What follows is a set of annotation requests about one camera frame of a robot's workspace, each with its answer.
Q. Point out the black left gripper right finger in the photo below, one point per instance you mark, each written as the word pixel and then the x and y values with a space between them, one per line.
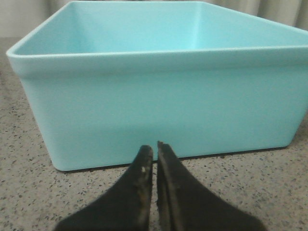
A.
pixel 185 204

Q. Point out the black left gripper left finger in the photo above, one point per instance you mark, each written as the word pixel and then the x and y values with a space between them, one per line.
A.
pixel 123 207

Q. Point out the light blue plastic box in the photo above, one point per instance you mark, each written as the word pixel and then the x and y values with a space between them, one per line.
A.
pixel 105 77

